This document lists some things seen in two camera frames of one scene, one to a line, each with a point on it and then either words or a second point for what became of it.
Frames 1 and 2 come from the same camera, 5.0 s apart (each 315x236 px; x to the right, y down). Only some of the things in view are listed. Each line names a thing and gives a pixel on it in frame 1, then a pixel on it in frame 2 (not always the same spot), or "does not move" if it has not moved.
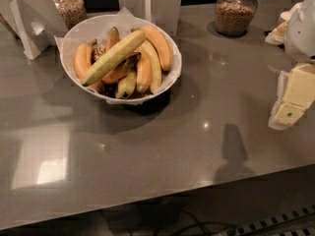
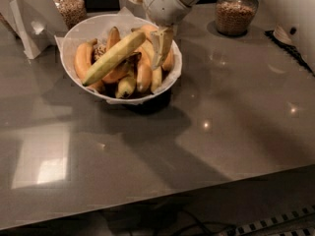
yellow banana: [158, 40] does not move
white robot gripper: [301, 33] -> [161, 4]
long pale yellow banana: [155, 66] does not move
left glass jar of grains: [71, 6] does not move
